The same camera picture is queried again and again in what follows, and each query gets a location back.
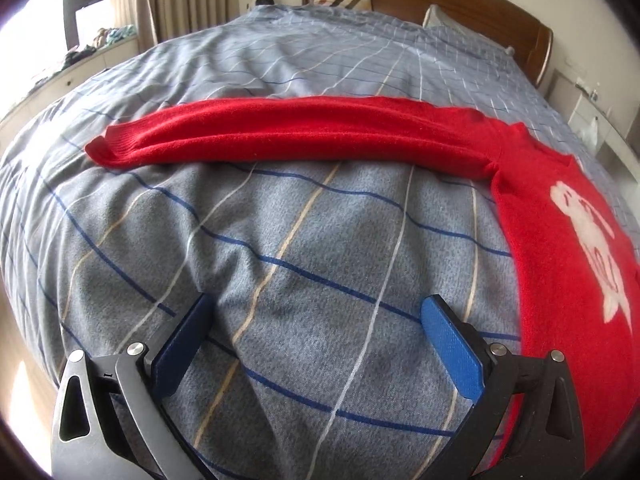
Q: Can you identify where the red knit sweater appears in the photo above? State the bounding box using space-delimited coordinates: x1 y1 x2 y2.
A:
86 96 639 465

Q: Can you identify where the grey plaid duvet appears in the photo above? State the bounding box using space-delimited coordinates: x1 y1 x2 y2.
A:
1 6 639 479

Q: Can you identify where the clear plastic bag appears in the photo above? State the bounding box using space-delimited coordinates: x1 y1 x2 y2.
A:
578 117 599 153

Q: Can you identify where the white desk with drawers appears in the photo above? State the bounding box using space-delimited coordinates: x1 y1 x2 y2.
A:
546 70 639 183

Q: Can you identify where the grey plaid pillow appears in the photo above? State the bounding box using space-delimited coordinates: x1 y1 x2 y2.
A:
422 4 515 58

